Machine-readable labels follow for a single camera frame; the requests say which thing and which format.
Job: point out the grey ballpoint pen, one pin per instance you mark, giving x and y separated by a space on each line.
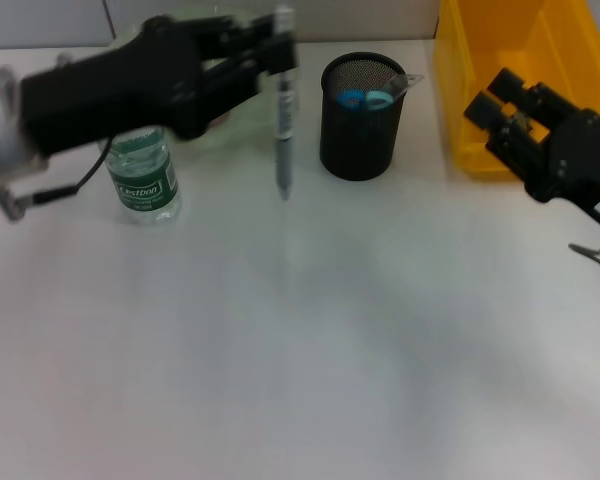
283 140

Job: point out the black mesh pen holder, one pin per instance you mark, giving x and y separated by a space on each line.
362 145

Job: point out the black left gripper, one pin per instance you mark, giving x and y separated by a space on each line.
125 85

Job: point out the clear green-label water bottle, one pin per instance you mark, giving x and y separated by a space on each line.
145 185

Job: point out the translucent green fruit plate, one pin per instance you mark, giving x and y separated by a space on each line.
245 115

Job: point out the transparent plastic ruler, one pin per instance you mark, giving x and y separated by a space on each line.
405 82

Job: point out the yellow plastic bin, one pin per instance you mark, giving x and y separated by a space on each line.
520 40

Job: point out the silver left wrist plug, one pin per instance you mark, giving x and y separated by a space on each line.
63 60

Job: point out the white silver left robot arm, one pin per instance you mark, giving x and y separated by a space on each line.
0 125

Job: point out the blue teal scissors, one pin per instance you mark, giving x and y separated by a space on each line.
365 100

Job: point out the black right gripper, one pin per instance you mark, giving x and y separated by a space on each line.
580 160

